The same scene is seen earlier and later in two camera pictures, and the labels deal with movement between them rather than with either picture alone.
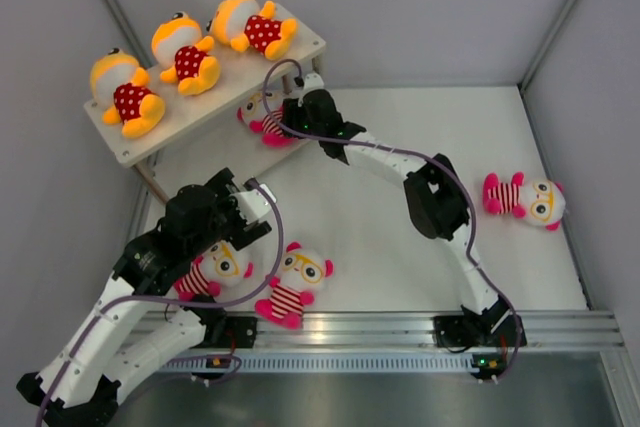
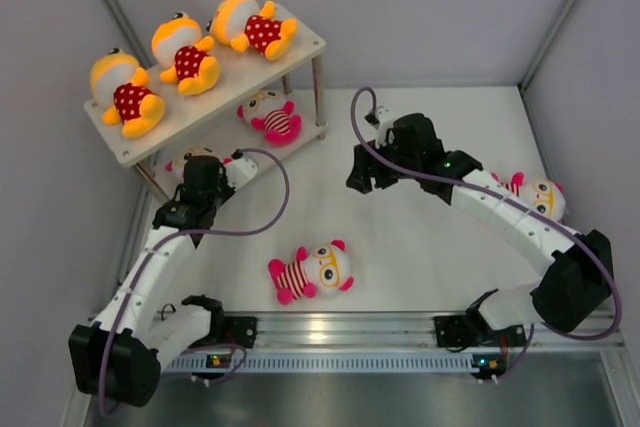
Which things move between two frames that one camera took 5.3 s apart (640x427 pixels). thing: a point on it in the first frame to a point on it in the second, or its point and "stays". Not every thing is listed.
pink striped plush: (222, 267) to (177, 164)
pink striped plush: (300, 273) to (324, 269)
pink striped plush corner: (263, 112) stays
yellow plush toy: (240, 21) stays
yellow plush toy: (180, 45) stays
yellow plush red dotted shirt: (121, 86) stays
